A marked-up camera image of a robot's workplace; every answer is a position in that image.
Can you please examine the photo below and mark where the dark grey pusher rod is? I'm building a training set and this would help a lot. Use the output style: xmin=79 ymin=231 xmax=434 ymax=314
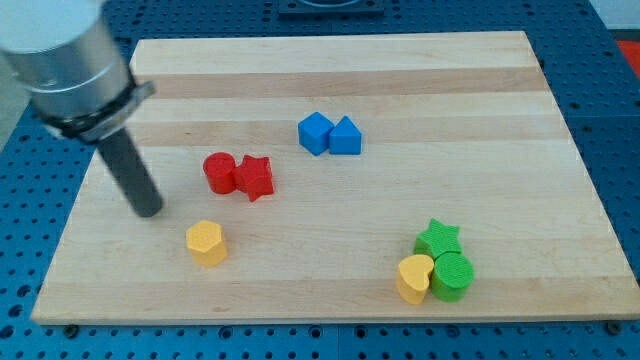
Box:
xmin=97 ymin=128 xmax=163 ymax=218

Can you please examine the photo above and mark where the yellow hexagon block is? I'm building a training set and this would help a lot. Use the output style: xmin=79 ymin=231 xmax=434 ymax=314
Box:
xmin=186 ymin=220 xmax=228 ymax=268

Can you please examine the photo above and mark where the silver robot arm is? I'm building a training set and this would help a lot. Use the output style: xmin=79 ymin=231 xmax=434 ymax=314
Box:
xmin=1 ymin=0 xmax=163 ymax=217

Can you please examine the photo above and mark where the yellow heart block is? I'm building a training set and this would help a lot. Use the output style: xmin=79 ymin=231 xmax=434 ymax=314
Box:
xmin=395 ymin=254 xmax=435 ymax=305

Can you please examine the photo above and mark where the red cylinder block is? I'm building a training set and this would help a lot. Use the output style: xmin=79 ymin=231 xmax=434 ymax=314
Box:
xmin=203 ymin=152 xmax=236 ymax=194

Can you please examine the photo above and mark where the red star block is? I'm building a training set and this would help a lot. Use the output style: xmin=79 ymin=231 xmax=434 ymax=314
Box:
xmin=233 ymin=155 xmax=274 ymax=202

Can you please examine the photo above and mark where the blue cube block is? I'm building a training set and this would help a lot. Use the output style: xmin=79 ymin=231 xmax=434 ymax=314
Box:
xmin=298 ymin=112 xmax=334 ymax=156

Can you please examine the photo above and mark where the blue triangle block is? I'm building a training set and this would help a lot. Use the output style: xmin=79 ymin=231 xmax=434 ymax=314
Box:
xmin=329 ymin=116 xmax=362 ymax=155

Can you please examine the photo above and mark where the wooden board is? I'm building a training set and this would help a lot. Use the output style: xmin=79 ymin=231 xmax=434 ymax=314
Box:
xmin=32 ymin=31 xmax=639 ymax=325

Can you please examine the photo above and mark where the green star block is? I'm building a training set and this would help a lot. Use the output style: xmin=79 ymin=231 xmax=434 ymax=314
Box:
xmin=413 ymin=218 xmax=462 ymax=260

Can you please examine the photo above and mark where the green cylinder block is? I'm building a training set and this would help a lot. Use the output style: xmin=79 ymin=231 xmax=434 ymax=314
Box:
xmin=431 ymin=252 xmax=474 ymax=302

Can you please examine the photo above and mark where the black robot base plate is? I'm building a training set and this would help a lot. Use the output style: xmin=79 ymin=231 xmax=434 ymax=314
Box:
xmin=277 ymin=0 xmax=386 ymax=17

